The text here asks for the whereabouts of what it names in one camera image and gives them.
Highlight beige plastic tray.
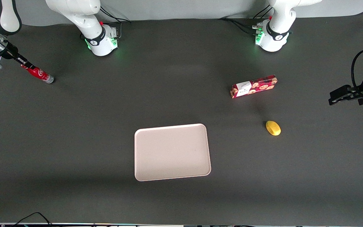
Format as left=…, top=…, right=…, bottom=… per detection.
left=134, top=123, right=211, bottom=182

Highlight yellow lemon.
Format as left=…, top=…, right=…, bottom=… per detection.
left=266, top=120, right=281, bottom=136

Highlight black right arm base cables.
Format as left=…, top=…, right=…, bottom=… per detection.
left=100, top=6, right=132, bottom=40

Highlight red cookie box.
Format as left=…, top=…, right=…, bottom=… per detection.
left=230, top=74, right=278, bottom=99

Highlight black cable at table edge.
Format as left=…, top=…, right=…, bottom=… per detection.
left=11, top=212, right=53, bottom=227

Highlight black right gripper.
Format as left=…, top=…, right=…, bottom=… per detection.
left=0, top=40, right=34, bottom=70

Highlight dark grey table mat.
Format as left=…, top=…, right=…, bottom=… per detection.
left=0, top=11, right=363, bottom=225

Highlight red coke bottle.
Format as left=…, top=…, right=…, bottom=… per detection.
left=21, top=64, right=55, bottom=84

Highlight black arm base cables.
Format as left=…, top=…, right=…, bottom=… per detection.
left=100, top=6, right=132, bottom=40
left=218, top=5, right=273, bottom=36

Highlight black left arm base cables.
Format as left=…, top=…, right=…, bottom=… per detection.
left=218, top=5, right=273, bottom=36

